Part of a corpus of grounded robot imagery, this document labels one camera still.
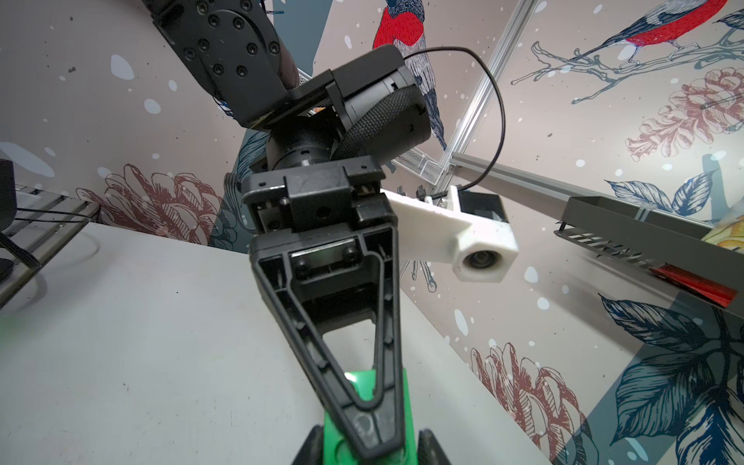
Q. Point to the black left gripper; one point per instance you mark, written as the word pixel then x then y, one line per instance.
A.
pixel 325 257

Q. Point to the black wire basket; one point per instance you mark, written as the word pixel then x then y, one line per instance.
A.
pixel 648 239

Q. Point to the Chuba cassava chips bag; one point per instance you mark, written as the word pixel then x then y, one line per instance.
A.
pixel 727 234

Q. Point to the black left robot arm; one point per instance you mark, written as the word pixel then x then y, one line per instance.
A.
pixel 370 106

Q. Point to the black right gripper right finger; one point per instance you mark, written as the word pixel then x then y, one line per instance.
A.
pixel 429 450

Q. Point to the white wire shelf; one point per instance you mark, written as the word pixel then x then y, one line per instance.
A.
pixel 421 165

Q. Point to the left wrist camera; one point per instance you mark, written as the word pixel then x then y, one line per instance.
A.
pixel 479 250

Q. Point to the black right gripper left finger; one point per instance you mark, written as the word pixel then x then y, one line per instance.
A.
pixel 311 451

